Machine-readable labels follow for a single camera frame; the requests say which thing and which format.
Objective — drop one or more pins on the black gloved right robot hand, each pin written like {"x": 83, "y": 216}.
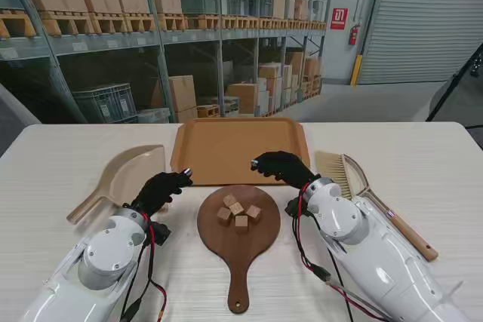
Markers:
{"x": 290, "y": 167}

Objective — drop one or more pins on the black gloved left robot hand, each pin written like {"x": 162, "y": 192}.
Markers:
{"x": 158, "y": 192}

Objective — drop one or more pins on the beige plastic dustpan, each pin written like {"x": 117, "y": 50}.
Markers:
{"x": 128, "y": 171}

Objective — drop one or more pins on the small wood block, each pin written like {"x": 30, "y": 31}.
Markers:
{"x": 253, "y": 212}
{"x": 241, "y": 222}
{"x": 224, "y": 215}
{"x": 229, "y": 200}
{"x": 237, "y": 207}

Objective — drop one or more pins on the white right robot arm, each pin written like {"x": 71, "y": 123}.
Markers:
{"x": 339, "y": 220}

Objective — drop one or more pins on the round dark wooden cutting board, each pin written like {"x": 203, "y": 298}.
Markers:
{"x": 237, "y": 254}

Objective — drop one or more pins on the orange-brown plastic tray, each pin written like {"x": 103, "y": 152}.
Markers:
{"x": 234, "y": 148}

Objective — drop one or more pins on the pale grey plastic crate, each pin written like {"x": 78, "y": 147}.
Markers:
{"x": 152, "y": 115}

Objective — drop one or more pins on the small orange pallet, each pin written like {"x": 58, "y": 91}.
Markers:
{"x": 208, "y": 111}

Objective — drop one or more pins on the wide grey plastic crate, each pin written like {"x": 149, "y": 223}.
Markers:
{"x": 105, "y": 103}

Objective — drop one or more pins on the grey metal warehouse rack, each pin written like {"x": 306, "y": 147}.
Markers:
{"x": 241, "y": 32}

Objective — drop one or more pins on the red fire extinguisher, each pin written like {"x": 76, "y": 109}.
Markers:
{"x": 353, "y": 35}

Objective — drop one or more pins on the wooden pallet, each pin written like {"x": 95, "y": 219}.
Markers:
{"x": 66, "y": 22}
{"x": 109, "y": 22}
{"x": 15, "y": 24}

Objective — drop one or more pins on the black tripod stand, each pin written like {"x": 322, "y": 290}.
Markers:
{"x": 453, "y": 87}

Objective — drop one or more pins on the grey roller shutter door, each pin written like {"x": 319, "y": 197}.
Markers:
{"x": 422, "y": 16}

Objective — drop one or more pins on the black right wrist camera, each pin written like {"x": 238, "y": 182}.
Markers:
{"x": 294, "y": 209}

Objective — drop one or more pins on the yellow bollard post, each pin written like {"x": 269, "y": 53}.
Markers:
{"x": 356, "y": 71}

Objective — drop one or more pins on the red wall sign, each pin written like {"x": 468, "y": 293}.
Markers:
{"x": 338, "y": 18}

